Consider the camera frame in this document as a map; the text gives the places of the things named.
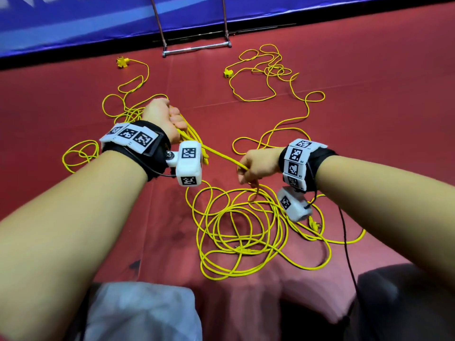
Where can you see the blue banner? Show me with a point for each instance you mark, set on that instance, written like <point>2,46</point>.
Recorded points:
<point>106,21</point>

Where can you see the black marker wristband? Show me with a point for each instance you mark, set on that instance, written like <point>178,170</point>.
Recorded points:
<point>304,164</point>
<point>136,144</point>

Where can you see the person's right forearm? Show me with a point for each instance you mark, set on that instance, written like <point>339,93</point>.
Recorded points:
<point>398,216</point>

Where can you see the person's right hand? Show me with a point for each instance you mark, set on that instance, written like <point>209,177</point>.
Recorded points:
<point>261,165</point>

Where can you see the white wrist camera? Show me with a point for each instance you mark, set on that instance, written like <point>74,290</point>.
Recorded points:
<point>293,204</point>
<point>187,163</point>

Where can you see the metal rack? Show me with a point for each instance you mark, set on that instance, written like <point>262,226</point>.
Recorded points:
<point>195,47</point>

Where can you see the person's left forearm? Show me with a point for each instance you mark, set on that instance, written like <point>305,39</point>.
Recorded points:
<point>64,238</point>

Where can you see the person's left hand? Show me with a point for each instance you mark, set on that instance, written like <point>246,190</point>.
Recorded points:
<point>165,118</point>

